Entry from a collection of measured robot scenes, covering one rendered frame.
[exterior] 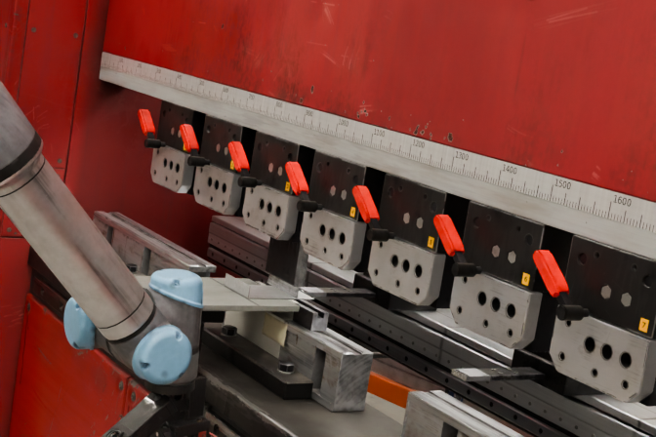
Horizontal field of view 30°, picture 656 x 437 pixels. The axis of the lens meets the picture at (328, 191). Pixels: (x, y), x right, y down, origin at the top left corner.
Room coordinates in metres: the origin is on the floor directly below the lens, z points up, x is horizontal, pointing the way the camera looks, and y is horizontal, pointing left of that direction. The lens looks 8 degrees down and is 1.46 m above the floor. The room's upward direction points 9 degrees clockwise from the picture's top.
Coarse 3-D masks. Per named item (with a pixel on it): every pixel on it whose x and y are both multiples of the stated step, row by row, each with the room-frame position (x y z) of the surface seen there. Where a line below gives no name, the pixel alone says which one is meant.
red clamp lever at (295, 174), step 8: (288, 168) 1.94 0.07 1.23; (296, 168) 1.94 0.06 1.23; (288, 176) 1.93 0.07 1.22; (296, 176) 1.92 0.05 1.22; (304, 176) 1.94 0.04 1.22; (296, 184) 1.91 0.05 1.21; (304, 184) 1.92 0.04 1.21; (296, 192) 1.91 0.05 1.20; (304, 192) 1.91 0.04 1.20; (304, 200) 1.89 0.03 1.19; (304, 208) 1.88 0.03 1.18; (312, 208) 1.89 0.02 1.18; (320, 208) 1.90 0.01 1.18
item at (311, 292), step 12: (360, 276) 2.19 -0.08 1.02; (300, 288) 2.09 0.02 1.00; (312, 288) 2.10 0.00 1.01; (324, 288) 2.12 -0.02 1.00; (336, 288) 2.13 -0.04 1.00; (348, 288) 2.15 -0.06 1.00; (360, 288) 2.19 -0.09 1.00; (372, 288) 2.16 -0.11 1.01; (372, 300) 2.15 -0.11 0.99; (384, 300) 2.12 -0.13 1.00; (396, 300) 2.12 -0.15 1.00
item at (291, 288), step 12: (276, 240) 2.08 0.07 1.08; (276, 252) 2.07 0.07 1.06; (288, 252) 2.04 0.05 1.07; (300, 252) 2.01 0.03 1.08; (276, 264) 2.07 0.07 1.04; (288, 264) 2.03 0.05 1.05; (300, 264) 2.01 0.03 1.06; (276, 276) 2.06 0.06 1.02; (288, 276) 2.03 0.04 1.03; (300, 276) 2.02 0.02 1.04; (288, 288) 2.04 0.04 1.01
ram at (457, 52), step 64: (128, 0) 2.66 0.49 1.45; (192, 0) 2.39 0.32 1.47; (256, 0) 2.18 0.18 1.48; (320, 0) 2.00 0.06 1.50; (384, 0) 1.85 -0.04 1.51; (448, 0) 1.72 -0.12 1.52; (512, 0) 1.61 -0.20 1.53; (576, 0) 1.51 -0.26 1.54; (640, 0) 1.42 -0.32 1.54; (192, 64) 2.36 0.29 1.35; (256, 64) 2.15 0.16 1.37; (320, 64) 1.97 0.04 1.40; (384, 64) 1.83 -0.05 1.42; (448, 64) 1.70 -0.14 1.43; (512, 64) 1.59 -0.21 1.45; (576, 64) 1.49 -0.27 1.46; (640, 64) 1.40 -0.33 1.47; (256, 128) 2.12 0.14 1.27; (384, 128) 1.81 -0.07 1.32; (448, 128) 1.68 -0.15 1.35; (512, 128) 1.57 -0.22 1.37; (576, 128) 1.47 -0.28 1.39; (640, 128) 1.39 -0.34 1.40; (448, 192) 1.66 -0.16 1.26; (512, 192) 1.55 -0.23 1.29; (640, 192) 1.37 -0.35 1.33
